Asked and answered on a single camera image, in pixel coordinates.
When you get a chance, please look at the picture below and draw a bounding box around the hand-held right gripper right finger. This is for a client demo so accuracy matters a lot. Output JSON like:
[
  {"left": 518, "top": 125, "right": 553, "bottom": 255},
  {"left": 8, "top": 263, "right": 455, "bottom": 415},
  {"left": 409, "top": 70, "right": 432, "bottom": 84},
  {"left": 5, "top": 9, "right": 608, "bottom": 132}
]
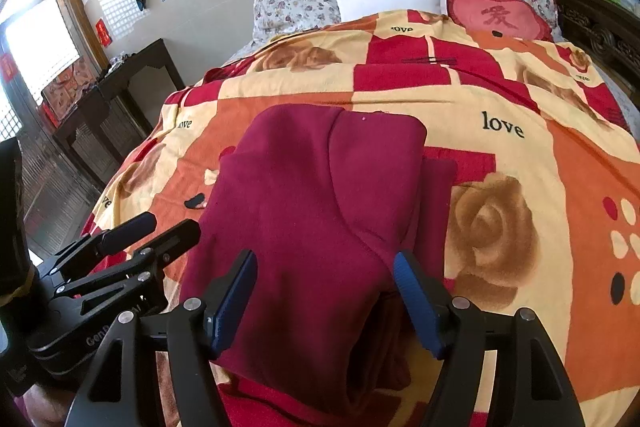
[{"left": 394, "top": 251, "right": 586, "bottom": 427}]

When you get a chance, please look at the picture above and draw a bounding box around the lattice window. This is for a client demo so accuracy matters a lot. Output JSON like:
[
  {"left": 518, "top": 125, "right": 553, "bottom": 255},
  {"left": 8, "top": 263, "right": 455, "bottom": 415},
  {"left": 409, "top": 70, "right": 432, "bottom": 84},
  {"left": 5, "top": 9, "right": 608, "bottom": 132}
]
[{"left": 0, "top": 0, "right": 108, "bottom": 142}]

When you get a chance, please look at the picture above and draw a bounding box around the orange framed picture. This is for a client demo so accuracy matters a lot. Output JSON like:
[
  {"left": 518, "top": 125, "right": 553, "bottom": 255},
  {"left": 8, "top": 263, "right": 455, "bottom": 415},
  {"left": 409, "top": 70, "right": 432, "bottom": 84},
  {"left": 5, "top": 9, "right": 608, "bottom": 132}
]
[{"left": 41, "top": 59, "right": 98, "bottom": 120}]

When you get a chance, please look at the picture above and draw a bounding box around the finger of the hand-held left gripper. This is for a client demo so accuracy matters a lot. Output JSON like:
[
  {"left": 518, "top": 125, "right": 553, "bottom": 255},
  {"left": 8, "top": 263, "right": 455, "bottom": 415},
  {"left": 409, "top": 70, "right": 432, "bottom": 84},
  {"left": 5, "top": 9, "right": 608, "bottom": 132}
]
[
  {"left": 50, "top": 212, "right": 158, "bottom": 278},
  {"left": 55, "top": 219, "right": 202, "bottom": 303}
]

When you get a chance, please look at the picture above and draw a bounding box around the maroon garment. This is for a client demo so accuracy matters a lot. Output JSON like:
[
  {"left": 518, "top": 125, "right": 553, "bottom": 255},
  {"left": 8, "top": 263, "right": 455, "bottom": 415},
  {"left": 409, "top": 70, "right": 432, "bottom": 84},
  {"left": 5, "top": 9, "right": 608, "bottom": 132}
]
[{"left": 179, "top": 104, "right": 456, "bottom": 427}]

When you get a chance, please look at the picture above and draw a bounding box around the printed rose blanket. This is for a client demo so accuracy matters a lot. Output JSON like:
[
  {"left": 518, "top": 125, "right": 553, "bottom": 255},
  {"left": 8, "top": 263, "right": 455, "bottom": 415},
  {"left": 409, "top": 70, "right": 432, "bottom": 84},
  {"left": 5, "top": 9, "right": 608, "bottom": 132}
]
[{"left": 80, "top": 9, "right": 640, "bottom": 427}]

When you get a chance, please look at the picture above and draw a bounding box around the red heart pillow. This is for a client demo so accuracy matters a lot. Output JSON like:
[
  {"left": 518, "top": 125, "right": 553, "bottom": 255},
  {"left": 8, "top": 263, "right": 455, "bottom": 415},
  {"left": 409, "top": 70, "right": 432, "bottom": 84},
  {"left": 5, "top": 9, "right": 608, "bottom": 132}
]
[{"left": 444, "top": 0, "right": 556, "bottom": 42}]

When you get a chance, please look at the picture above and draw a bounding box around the dark wooden cabinet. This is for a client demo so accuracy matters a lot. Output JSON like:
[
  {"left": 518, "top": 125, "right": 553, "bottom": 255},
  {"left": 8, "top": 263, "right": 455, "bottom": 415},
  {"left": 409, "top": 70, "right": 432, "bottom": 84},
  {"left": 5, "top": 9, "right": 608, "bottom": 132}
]
[{"left": 52, "top": 38, "right": 186, "bottom": 180}]

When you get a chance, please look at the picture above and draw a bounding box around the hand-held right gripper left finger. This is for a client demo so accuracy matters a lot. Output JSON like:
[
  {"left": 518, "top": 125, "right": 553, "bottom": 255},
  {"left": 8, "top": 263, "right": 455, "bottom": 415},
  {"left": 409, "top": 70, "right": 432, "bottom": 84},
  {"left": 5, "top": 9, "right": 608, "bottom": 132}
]
[{"left": 65, "top": 249, "right": 258, "bottom": 427}]

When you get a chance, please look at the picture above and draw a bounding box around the person's left forearm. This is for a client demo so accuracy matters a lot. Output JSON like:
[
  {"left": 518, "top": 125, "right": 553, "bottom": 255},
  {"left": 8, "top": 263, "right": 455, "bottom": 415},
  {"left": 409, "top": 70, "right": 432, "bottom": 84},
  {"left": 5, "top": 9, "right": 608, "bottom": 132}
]
[{"left": 15, "top": 382, "right": 76, "bottom": 427}]

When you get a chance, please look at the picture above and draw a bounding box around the carved wooden headboard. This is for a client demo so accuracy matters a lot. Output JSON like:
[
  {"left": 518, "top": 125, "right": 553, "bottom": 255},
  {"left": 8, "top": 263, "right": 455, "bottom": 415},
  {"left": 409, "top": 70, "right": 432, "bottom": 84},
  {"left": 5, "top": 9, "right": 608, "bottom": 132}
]
[{"left": 537, "top": 0, "right": 640, "bottom": 132}]

